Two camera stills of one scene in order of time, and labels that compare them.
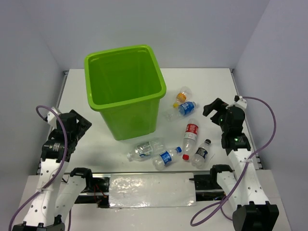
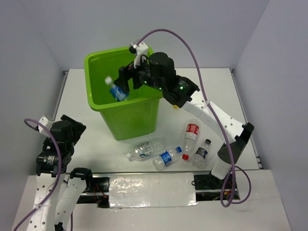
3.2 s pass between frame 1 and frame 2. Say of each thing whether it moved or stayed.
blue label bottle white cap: moved
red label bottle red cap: stayed
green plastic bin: stayed
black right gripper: moved
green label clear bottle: stayed
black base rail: stayed
